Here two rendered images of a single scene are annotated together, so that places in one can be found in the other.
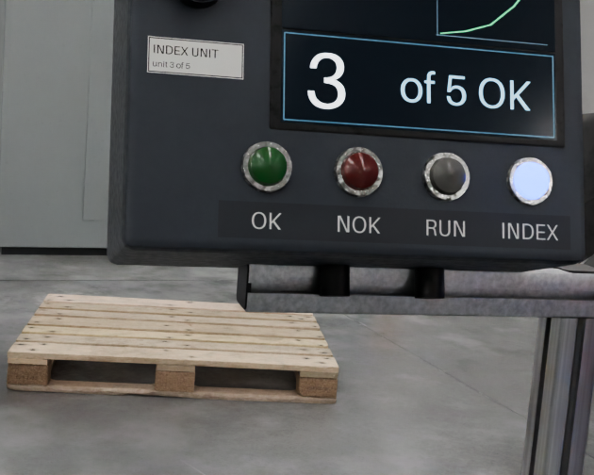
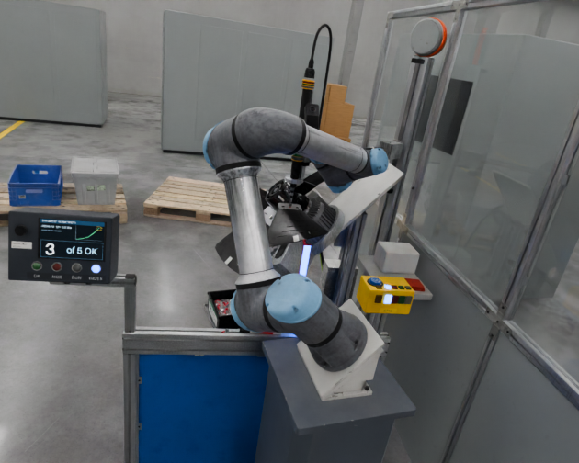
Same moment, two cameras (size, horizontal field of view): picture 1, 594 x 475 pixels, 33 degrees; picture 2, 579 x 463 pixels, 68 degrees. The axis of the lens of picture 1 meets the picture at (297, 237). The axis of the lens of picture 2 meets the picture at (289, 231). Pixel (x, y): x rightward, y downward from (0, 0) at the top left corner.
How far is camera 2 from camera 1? 1.00 m
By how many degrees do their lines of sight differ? 14
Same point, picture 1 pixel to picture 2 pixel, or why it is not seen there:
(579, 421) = (131, 307)
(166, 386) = (199, 219)
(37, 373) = (153, 210)
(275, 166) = (37, 266)
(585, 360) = (131, 295)
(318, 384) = not seen: hidden behind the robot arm
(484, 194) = (85, 271)
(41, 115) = (178, 97)
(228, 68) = (28, 246)
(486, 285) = not seen: hidden behind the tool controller
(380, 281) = not seen: hidden behind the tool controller
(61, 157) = (187, 115)
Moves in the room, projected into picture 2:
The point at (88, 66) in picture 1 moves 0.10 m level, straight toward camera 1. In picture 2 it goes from (198, 78) to (197, 79)
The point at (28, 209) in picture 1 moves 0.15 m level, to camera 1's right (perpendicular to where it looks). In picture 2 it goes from (173, 135) to (183, 137)
